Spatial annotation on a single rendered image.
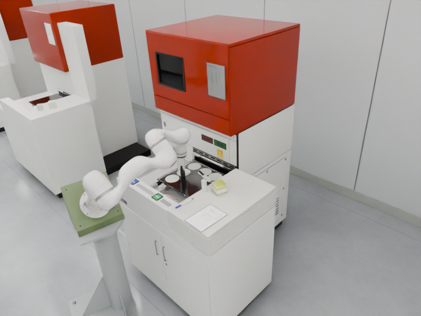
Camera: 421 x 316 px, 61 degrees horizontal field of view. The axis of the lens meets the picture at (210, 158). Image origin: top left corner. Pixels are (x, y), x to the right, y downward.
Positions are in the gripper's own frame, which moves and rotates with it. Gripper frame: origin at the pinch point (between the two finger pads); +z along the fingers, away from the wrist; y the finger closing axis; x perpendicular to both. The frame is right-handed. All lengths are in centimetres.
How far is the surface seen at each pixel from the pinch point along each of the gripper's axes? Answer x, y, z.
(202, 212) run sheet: 14, 50, -4
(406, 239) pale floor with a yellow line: 190, -18, 92
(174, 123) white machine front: -6.9, -44.0, -19.1
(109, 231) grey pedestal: -44, 45, 11
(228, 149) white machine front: 33.3, -2.2, -16.5
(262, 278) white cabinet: 53, 36, 70
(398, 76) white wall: 177, -67, -41
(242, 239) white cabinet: 37, 51, 17
